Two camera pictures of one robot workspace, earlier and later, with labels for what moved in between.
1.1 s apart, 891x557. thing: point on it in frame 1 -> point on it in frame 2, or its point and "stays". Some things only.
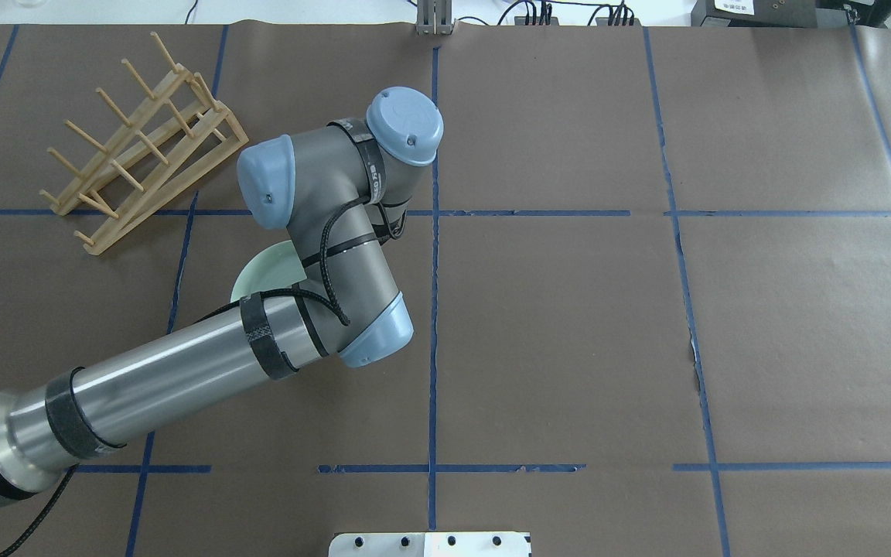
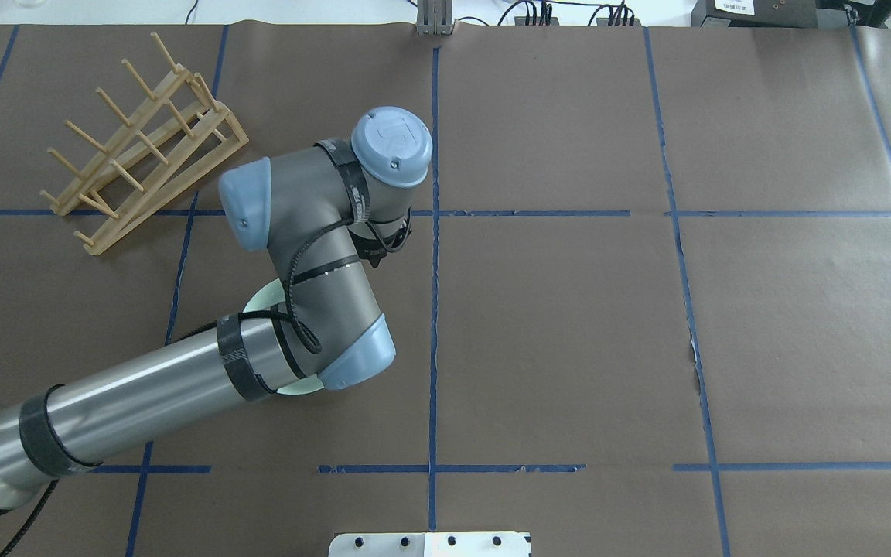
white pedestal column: [430, 545] stays
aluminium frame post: [434, 18] stays
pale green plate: [277, 268] -> [270, 295]
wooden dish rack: [179, 131] stays
